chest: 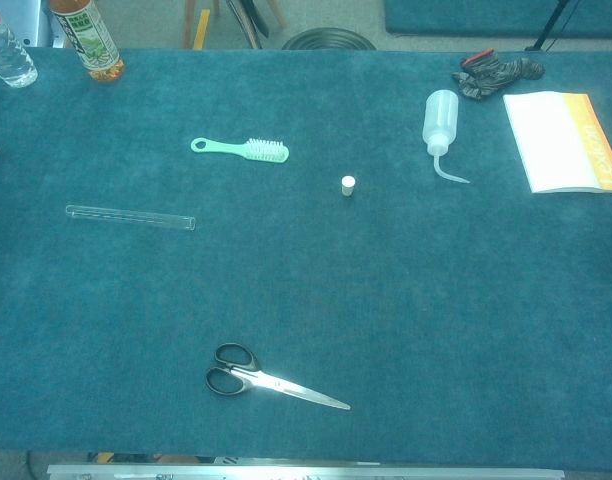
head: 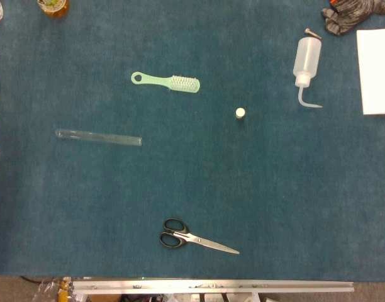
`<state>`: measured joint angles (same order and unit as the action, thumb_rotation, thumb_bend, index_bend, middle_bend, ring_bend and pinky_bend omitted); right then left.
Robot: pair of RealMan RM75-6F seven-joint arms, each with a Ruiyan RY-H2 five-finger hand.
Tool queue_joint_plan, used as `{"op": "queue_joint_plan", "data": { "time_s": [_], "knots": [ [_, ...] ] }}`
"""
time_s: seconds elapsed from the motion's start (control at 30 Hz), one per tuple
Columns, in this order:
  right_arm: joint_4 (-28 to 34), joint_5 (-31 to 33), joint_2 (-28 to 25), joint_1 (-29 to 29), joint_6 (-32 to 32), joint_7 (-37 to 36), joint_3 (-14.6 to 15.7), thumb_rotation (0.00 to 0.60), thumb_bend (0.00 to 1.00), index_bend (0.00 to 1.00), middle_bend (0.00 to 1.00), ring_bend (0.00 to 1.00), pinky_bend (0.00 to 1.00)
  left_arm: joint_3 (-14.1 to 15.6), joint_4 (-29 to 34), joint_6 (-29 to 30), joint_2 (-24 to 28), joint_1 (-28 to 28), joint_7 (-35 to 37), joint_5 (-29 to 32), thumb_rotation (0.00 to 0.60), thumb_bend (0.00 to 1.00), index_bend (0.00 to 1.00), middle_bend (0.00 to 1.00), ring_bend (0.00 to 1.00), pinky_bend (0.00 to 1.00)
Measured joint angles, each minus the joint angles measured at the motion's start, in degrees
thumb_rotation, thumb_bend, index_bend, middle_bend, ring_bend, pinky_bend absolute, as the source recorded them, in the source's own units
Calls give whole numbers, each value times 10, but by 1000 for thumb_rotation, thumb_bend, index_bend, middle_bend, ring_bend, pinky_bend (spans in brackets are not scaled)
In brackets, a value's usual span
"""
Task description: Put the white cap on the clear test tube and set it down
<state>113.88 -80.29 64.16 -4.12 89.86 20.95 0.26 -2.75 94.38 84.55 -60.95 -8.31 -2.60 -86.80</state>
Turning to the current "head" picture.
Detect amber tea bottle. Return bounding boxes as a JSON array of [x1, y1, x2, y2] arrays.
[[36, 0, 70, 19]]

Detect teal felt table mat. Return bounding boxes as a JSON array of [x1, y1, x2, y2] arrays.
[[0, 0, 385, 282]]

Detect translucent plastic wash bottle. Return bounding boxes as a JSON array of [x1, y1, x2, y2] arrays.
[[292, 35, 324, 109]]

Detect crumpled clear plastic bag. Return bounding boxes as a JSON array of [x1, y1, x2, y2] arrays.
[[31, 276, 75, 302]]

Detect white booklet with orange edge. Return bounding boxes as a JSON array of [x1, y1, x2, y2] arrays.
[[355, 28, 385, 116]]

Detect small metal bolt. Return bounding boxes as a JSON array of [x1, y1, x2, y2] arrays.
[[304, 27, 323, 40]]

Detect clear glass test tube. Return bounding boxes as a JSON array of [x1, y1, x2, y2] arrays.
[[55, 128, 143, 148]]

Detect black handled scissors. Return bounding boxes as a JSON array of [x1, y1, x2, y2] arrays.
[[159, 217, 241, 255]]

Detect mint green scrub brush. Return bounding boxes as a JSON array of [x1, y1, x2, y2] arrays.
[[130, 71, 201, 94]]

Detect aluminium profile rail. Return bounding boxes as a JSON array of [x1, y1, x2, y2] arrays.
[[72, 277, 355, 295]]

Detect grey knitted work glove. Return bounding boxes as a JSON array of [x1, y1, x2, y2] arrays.
[[320, 0, 385, 36]]

